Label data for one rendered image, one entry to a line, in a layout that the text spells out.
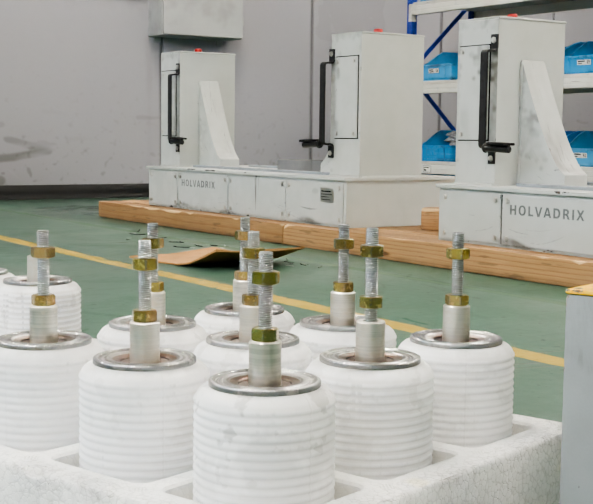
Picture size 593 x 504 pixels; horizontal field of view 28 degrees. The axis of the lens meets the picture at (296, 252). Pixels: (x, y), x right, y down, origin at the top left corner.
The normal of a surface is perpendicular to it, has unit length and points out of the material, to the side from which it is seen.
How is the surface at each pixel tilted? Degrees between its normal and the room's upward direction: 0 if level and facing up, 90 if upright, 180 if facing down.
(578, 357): 90
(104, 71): 90
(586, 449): 90
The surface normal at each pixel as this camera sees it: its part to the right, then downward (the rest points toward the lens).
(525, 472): 0.77, 0.07
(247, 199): -0.83, 0.04
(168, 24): 0.55, 0.09
